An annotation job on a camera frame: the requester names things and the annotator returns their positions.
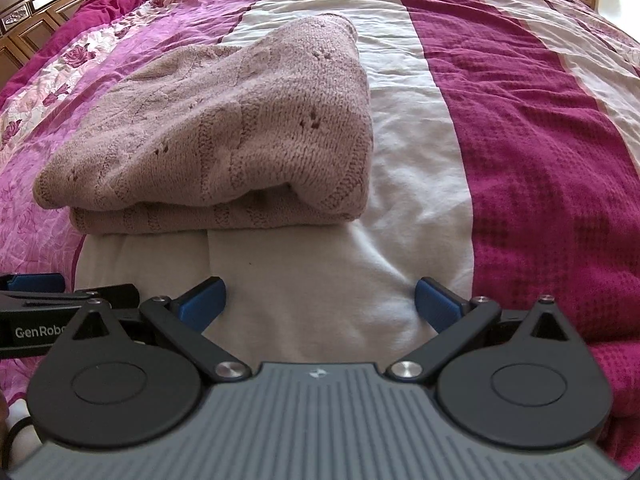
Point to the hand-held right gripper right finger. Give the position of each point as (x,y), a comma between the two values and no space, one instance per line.
(436,305)

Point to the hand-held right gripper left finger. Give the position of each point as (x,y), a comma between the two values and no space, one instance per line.
(201,305)

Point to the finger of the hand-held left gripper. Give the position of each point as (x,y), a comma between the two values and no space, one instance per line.
(117,294)
(37,282)

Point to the pink knit cardigan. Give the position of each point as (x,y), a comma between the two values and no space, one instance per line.
(215,125)

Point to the magenta and white striped bedspread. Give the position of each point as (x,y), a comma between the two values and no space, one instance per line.
(540,160)

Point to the magenta pillow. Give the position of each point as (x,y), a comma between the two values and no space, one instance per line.
(100,10)

